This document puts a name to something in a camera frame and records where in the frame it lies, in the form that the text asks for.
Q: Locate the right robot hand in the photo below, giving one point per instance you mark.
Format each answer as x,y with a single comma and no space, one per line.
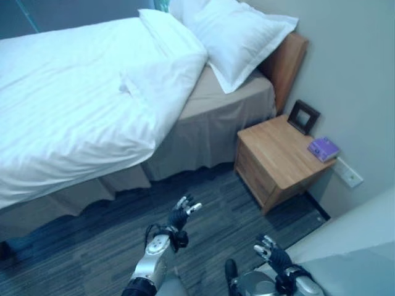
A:
275,253

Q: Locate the purple tissue box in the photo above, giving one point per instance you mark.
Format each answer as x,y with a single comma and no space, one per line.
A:
323,149

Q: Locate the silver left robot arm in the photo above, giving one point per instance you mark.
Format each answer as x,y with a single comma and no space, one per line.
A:
152,258

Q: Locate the dark picture frame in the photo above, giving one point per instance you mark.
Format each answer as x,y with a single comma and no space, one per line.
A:
304,117

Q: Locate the white wall socket panel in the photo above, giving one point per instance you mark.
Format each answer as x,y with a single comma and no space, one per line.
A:
348,172

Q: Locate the white duvet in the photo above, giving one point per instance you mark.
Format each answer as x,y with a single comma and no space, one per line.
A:
80,101

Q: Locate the beige bed sheet skirt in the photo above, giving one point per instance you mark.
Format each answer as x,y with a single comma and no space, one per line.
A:
213,126

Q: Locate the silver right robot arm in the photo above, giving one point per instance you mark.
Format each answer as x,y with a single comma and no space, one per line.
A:
298,280

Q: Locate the wooden headboard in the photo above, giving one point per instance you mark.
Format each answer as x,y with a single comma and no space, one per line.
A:
285,69

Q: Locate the wooden nightstand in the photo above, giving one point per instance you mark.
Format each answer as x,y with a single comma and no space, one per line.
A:
277,160

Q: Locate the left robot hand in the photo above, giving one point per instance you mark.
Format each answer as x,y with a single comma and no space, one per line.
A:
178,215

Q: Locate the large white pillow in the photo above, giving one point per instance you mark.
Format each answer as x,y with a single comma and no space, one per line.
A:
237,40

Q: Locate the white pillow under duvet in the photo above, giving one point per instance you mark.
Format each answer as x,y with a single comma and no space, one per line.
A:
166,21

